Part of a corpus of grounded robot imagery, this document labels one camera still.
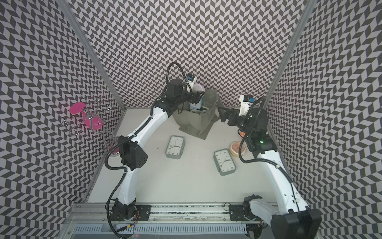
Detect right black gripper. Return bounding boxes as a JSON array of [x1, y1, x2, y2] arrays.
[[218, 106, 255, 136]]

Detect green canvas bag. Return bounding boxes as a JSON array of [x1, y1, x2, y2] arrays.
[[172, 89, 223, 140]]

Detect orange round clock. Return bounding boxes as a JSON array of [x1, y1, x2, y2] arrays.
[[229, 141, 246, 157]]

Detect large green analog clock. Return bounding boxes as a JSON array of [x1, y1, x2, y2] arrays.
[[213, 149, 236, 176]]

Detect green rectangular analog clock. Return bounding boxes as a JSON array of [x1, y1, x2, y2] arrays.
[[165, 135, 185, 159]]

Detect pink round alarm clock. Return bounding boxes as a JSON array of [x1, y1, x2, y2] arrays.
[[192, 83, 205, 93]]

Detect blue square alarm clock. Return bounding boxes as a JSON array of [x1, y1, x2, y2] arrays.
[[189, 100, 203, 110]]

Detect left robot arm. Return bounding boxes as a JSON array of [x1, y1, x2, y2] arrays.
[[104, 62, 205, 220]]

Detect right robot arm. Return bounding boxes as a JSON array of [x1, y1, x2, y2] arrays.
[[217, 97, 322, 239]]

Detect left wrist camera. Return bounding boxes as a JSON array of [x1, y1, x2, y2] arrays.
[[186, 73, 197, 89]]

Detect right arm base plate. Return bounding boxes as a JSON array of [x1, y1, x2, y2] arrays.
[[228, 204, 256, 222]]

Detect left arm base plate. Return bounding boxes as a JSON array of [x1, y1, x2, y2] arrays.
[[110, 205, 152, 222]]

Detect aluminium front rail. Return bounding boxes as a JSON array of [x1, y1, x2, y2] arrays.
[[69, 201, 265, 223]]

